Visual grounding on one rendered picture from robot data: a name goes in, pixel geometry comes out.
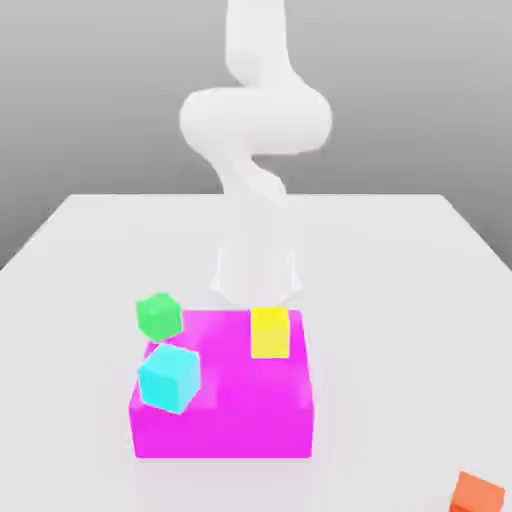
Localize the small yellow cube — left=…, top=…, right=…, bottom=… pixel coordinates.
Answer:
left=250, top=306, right=291, bottom=360

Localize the small green cube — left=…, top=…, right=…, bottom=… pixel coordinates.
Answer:
left=135, top=291, right=184, bottom=344

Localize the small cyan cube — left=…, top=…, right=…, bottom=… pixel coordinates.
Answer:
left=137, top=342, right=202, bottom=415

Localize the small orange cube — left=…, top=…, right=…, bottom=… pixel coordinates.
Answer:
left=449, top=470, right=506, bottom=512

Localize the large magenta box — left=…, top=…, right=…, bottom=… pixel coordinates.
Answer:
left=128, top=308, right=316, bottom=460

